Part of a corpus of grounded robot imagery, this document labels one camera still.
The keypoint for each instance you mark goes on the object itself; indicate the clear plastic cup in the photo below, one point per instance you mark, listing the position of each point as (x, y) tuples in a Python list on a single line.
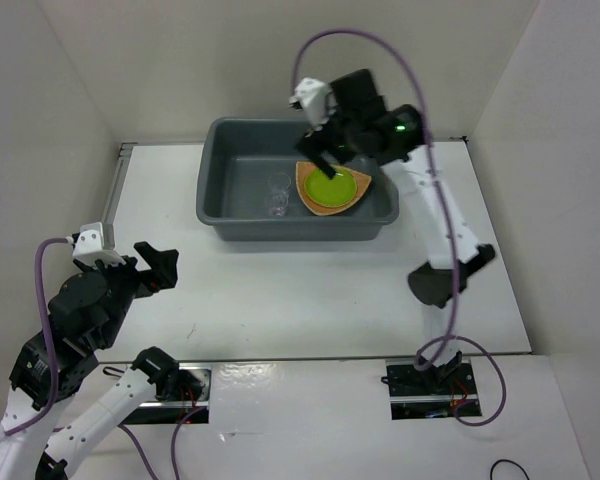
[(276, 204), (279, 183)]

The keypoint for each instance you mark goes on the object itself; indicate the orange woven triangular basket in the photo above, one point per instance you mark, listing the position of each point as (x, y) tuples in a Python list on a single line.
[(304, 168)]

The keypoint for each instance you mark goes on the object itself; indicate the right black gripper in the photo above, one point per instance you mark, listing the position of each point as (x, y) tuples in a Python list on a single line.
[(317, 142)]

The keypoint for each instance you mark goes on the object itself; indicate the grey plastic bin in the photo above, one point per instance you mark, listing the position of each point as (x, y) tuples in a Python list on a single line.
[(239, 155)]

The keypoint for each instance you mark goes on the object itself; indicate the green round plate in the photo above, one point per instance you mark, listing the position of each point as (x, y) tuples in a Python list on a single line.
[(330, 192)]

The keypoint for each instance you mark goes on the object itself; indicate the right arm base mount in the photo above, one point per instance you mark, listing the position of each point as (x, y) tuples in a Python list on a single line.
[(431, 394)]

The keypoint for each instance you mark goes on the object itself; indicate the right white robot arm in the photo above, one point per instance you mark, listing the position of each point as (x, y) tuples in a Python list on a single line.
[(348, 118)]

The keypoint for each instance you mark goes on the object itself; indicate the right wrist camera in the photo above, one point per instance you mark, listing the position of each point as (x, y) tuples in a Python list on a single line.
[(315, 99)]

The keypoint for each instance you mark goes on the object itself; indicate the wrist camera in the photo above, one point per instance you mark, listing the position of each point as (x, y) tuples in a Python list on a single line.
[(315, 99), (95, 242)]

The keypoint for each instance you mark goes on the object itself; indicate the aluminium table edge rail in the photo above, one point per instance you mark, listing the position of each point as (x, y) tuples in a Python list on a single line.
[(115, 190)]

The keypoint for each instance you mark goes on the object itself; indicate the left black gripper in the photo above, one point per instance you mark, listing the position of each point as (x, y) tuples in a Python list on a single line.
[(164, 268)]

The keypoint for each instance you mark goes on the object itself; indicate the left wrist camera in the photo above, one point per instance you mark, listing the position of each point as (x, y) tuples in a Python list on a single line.
[(95, 242)]

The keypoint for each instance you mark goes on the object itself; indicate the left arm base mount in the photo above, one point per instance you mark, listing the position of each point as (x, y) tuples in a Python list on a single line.
[(169, 395)]

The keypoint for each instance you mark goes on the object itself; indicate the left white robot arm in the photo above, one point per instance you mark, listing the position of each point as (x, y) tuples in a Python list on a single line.
[(84, 317)]

